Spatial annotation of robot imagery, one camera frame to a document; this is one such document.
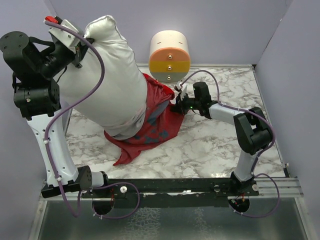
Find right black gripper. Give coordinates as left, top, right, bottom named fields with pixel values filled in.
left=171, top=91, right=201, bottom=116

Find red printed pillowcase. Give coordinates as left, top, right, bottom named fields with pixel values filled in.
left=104, top=73, right=184, bottom=166

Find white pillow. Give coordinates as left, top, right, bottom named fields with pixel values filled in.
left=58, top=15, right=147, bottom=140

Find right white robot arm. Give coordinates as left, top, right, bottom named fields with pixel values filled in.
left=172, top=81, right=274, bottom=196

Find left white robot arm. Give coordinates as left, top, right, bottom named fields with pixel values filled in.
left=0, top=31, right=111, bottom=198

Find white cylindrical drawer cabinet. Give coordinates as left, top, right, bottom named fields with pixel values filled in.
left=148, top=30, right=191, bottom=83

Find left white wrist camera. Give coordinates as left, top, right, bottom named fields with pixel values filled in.
left=44, top=16, right=84, bottom=54

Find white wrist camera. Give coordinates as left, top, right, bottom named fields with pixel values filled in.
left=174, top=81, right=187, bottom=100
left=44, top=16, right=84, bottom=54

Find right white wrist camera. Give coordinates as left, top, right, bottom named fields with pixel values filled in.
left=174, top=81, right=187, bottom=100

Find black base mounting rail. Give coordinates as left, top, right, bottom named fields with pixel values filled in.
left=83, top=175, right=259, bottom=208

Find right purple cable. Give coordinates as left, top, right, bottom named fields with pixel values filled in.
left=179, top=69, right=281, bottom=219

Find purple cable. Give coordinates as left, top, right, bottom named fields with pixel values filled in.
left=44, top=21, right=141, bottom=221
left=179, top=69, right=281, bottom=219

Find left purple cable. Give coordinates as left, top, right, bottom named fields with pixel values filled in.
left=44, top=21, right=141, bottom=221

